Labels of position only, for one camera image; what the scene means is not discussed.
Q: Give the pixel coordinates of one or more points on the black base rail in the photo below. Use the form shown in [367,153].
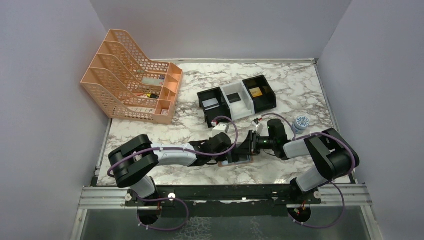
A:
[223,200]

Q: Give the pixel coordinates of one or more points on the tan leather card holder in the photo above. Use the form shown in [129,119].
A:
[233,160]

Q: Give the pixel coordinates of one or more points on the silver card in bin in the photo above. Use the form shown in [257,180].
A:
[210,104]

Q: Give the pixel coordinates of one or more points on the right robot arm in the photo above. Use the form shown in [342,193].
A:
[332,156]

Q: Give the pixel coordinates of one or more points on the left black bin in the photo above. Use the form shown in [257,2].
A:
[222,110]

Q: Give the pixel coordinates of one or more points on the gold card in bin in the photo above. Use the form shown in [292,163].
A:
[256,92]

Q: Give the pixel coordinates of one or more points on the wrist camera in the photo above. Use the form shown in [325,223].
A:
[219,128]
[257,123]

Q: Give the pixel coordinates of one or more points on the small blue white jar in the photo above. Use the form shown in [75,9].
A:
[300,124]

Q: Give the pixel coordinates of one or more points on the white middle bin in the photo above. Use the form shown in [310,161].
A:
[243,108]

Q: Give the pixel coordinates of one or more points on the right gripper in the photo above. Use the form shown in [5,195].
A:
[249,147]

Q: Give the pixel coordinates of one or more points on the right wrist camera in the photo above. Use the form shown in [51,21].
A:
[257,123]

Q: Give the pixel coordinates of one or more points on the right black bin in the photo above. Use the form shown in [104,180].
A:
[265,102]

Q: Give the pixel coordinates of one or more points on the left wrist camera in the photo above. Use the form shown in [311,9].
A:
[219,128]

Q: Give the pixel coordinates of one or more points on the black bin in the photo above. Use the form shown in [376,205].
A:
[265,102]
[222,110]

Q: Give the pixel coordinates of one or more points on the orange plastic file organizer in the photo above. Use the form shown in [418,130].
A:
[127,85]

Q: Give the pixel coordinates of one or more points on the black card in bin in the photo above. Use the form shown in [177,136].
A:
[233,98]

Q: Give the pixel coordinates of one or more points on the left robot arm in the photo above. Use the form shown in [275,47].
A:
[132,162]

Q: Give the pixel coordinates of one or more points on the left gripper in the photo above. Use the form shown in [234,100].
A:
[220,158]

